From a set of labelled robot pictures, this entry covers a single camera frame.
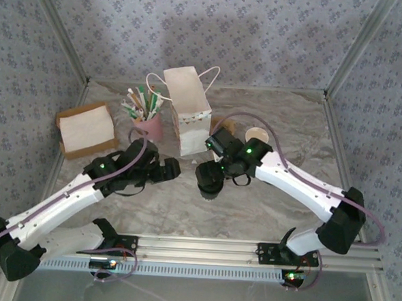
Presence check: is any brown pulp cup carrier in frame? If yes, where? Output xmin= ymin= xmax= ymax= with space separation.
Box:
xmin=210 ymin=116 xmax=238 ymax=136

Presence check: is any brown cardboard napkin box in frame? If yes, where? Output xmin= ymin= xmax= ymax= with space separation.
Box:
xmin=53 ymin=98 xmax=123 ymax=163

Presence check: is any green white straw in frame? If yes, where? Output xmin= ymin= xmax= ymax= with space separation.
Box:
xmin=136 ymin=84 xmax=152 ymax=116

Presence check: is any white paper gift bag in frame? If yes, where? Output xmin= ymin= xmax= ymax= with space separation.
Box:
xmin=142 ymin=62 xmax=221 ymax=159

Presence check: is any pink straw holder cup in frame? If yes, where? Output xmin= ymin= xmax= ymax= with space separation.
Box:
xmin=132 ymin=111 xmax=164 ymax=144

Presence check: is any white napkin stack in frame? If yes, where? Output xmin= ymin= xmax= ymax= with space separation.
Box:
xmin=58 ymin=102 xmax=118 ymax=155

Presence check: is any tan paper straw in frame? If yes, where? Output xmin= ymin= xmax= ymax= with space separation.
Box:
xmin=147 ymin=83 xmax=157 ymax=116

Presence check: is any small controller board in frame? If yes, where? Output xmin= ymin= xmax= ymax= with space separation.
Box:
xmin=283 ymin=270 xmax=307 ymax=283
xmin=89 ymin=257 xmax=119 ymax=270

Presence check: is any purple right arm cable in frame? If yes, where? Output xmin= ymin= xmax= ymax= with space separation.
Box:
xmin=201 ymin=110 xmax=394 ymax=299

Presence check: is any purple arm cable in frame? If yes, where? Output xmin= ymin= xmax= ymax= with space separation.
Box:
xmin=0 ymin=119 xmax=149 ymax=286
xmin=201 ymin=110 xmax=394 ymax=299

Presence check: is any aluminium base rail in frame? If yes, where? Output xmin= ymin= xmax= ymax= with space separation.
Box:
xmin=13 ymin=225 xmax=386 ymax=274

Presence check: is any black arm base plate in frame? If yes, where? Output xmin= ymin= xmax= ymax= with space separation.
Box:
xmin=76 ymin=232 xmax=139 ymax=258
xmin=256 ymin=242 xmax=321 ymax=268

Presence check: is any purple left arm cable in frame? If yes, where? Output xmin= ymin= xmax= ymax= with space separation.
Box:
xmin=0 ymin=119 xmax=149 ymax=286

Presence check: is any grey slotted cable duct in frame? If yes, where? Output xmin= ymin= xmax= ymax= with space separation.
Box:
xmin=25 ymin=253 xmax=292 ymax=285

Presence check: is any aluminium corner post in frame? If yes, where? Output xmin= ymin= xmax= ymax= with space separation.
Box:
xmin=22 ymin=0 xmax=95 ymax=84
xmin=323 ymin=0 xmax=401 ymax=101

